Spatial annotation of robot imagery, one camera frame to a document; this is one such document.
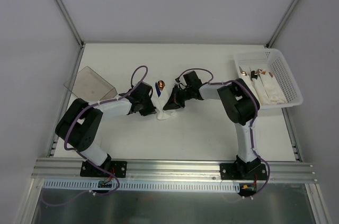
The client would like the purple cable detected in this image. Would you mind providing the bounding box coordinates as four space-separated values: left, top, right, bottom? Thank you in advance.
174 68 271 202
39 65 149 206

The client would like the smoky transparent plastic container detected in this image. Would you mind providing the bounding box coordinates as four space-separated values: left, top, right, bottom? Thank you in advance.
64 66 118 102

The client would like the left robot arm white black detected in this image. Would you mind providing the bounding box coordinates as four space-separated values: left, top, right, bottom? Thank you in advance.
55 94 156 176

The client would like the rolled napkin bundle in basket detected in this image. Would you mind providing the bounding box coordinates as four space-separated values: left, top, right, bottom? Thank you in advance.
239 67 261 105

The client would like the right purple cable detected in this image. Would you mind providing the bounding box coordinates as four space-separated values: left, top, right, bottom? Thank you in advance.
174 68 271 202

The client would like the white plastic basket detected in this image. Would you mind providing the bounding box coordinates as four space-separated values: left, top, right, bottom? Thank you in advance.
234 48 303 110

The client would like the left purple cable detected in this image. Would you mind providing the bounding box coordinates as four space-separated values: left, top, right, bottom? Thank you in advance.
39 65 149 206

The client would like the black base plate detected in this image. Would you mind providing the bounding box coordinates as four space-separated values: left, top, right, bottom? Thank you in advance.
80 160 127 178
219 163 268 181

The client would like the copper spoon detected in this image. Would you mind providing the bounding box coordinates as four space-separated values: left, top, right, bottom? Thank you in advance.
157 80 165 91

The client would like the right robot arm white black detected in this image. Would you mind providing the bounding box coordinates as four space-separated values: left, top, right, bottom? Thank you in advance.
163 78 261 179

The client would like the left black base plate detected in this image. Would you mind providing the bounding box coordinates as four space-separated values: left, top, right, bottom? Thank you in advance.
80 160 127 178

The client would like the white slotted cable duct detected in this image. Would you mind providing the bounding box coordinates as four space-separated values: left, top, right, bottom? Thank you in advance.
43 179 240 193

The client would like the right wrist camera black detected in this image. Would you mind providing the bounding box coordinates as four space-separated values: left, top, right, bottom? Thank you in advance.
183 71 202 88

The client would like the white paper napkin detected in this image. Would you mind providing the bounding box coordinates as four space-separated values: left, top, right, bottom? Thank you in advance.
152 86 183 122

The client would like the aluminium front rail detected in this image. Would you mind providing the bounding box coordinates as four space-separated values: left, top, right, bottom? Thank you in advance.
31 157 318 184

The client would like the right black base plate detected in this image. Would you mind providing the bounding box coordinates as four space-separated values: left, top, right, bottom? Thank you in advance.
219 163 268 181

